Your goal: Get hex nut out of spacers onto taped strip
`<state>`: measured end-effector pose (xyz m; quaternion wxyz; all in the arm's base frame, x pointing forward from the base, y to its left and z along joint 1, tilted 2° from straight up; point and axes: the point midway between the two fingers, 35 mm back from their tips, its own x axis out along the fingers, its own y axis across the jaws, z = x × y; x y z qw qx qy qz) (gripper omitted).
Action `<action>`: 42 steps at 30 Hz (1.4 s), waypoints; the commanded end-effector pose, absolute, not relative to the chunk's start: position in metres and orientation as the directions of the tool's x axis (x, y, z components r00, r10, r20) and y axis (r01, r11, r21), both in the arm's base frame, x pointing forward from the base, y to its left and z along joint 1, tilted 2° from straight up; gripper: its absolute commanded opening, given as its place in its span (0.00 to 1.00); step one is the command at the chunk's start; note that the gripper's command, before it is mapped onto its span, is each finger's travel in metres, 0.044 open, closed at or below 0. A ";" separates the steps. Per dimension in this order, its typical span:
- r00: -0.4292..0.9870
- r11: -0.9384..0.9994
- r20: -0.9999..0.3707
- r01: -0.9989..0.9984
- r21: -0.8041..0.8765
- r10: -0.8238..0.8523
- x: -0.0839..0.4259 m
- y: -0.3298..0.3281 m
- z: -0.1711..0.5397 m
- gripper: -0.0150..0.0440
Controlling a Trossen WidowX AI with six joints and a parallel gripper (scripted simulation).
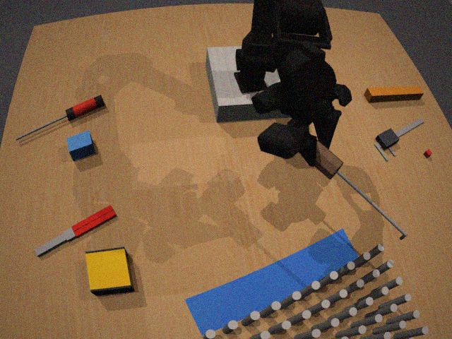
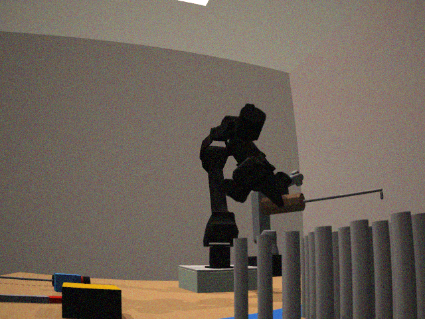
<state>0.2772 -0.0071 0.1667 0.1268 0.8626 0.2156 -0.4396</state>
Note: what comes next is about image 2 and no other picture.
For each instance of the blue taped strip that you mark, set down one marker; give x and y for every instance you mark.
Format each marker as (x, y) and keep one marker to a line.
(277, 314)

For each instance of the blue block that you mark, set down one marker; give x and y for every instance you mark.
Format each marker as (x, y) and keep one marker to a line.
(59, 279)

